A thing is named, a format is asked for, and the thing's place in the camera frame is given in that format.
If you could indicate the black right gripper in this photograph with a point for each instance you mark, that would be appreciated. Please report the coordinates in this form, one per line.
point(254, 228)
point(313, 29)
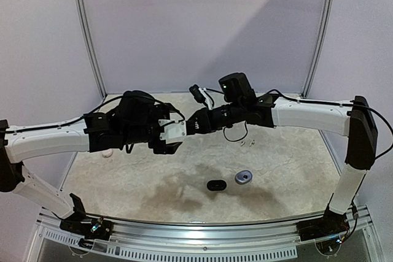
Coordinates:
point(200, 121)

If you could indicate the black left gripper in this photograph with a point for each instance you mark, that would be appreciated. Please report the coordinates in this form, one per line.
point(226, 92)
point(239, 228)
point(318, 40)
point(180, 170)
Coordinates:
point(164, 148)

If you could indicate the black earbud charging case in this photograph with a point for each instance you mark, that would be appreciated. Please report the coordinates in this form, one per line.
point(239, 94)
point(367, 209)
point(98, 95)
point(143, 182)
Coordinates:
point(216, 185)

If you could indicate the purple earbud charging case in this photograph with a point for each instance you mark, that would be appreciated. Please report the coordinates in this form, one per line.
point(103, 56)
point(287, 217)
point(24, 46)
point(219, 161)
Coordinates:
point(243, 177)

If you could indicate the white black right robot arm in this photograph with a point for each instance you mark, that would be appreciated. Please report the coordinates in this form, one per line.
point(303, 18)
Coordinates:
point(352, 119)

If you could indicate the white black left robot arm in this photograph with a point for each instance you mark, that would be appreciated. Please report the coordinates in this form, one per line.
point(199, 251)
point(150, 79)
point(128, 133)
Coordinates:
point(92, 132)

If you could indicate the pink earbud charging case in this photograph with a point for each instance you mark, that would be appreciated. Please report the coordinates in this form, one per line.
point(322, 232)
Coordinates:
point(107, 153)

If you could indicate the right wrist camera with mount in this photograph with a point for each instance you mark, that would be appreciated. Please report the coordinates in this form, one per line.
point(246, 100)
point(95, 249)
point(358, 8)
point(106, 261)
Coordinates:
point(201, 96)

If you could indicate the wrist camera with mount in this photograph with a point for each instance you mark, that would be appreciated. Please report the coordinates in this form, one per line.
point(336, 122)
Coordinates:
point(201, 96)
point(172, 129)

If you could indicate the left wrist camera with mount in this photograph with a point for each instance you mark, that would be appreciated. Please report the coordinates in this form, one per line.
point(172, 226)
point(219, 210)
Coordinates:
point(172, 129)

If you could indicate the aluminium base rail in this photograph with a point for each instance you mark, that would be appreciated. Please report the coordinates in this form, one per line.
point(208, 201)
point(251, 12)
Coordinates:
point(277, 240)

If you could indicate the left aluminium frame post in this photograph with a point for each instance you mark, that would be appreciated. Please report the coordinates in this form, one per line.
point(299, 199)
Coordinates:
point(90, 48)

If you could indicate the aluminium frame post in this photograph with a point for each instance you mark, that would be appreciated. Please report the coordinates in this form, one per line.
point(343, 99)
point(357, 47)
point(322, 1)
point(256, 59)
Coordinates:
point(90, 48)
point(323, 25)

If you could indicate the right aluminium frame post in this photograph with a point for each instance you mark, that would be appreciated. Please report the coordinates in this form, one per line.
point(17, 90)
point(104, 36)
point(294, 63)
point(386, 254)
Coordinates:
point(323, 25)

